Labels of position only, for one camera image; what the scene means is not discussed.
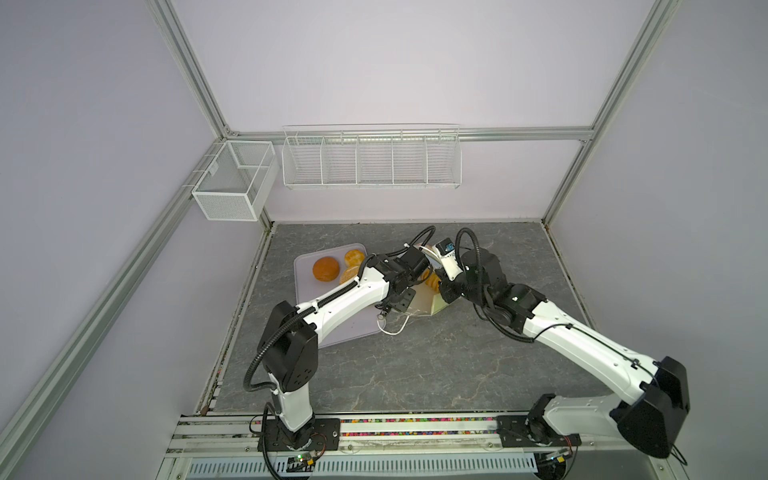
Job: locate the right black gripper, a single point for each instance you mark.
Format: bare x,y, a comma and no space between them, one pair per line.
447,293

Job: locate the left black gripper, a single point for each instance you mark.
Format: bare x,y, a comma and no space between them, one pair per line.
405,303

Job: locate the printed paper gift bag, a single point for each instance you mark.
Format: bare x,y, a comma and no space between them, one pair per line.
425,302

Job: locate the sesame fake bread roll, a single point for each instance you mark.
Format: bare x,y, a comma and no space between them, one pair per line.
350,273

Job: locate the brown round fake bun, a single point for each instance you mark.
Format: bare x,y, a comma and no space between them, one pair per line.
326,269

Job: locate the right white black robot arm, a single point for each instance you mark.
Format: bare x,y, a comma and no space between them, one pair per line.
648,401

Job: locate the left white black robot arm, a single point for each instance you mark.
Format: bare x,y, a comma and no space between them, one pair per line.
289,348

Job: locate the yellow fake bread in bag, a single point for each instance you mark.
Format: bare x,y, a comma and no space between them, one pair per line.
431,279

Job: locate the small white mesh basket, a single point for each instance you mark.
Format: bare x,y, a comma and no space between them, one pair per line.
237,181

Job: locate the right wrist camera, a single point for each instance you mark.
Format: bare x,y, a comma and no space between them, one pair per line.
447,255

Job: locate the long white wire basket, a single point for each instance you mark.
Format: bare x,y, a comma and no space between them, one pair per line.
372,156

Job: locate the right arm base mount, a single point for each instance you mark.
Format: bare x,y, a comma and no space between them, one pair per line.
517,431

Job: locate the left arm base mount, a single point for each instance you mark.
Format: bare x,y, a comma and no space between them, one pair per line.
300,435

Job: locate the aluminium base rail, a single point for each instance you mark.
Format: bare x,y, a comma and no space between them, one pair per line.
454,435

